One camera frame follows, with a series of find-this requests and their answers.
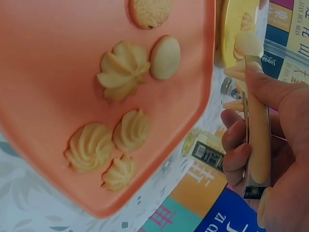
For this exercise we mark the person's right hand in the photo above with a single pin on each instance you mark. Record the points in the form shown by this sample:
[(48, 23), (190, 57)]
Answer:
[(287, 135)]

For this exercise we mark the person's right thumb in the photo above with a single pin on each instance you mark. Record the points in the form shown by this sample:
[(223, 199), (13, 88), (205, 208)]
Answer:
[(263, 82)]

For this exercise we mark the yellow and metal food tongs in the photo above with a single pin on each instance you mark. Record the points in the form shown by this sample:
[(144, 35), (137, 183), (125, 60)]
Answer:
[(259, 145)]

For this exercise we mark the yellow box with black label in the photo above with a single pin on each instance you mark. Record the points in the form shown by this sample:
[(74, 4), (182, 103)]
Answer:
[(207, 152)]

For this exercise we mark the pale white piped cookie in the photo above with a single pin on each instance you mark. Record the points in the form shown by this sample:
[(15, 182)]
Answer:
[(248, 43)]

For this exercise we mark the orange teal pink book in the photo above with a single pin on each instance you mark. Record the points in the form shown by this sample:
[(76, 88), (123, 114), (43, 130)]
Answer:
[(193, 193)]

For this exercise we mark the book with dark blue panels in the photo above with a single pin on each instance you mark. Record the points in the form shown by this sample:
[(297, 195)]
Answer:
[(287, 29)]

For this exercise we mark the round yellow tin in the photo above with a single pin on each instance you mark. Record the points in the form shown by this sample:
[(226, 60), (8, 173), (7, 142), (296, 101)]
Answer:
[(229, 29)]

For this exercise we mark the smooth oval pale biscuit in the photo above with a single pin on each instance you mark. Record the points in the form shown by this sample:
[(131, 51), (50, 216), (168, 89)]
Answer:
[(165, 58)]

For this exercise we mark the tall swirl piped cookie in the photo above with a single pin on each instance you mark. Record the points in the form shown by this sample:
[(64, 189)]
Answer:
[(132, 130)]

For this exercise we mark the small shell piped cookie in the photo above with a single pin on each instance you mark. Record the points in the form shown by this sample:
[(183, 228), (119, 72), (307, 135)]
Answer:
[(119, 174)]

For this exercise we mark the large star-shaped piped cookie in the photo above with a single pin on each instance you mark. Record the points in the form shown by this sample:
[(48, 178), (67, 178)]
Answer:
[(123, 72)]

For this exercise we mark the round flat brown biscuit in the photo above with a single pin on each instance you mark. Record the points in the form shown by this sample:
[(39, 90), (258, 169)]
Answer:
[(149, 12)]

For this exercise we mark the wide swirl piped cookie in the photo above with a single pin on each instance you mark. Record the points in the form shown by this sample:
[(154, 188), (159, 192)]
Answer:
[(89, 147)]

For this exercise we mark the orange plastic plate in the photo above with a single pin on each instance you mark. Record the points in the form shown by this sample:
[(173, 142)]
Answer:
[(60, 84)]

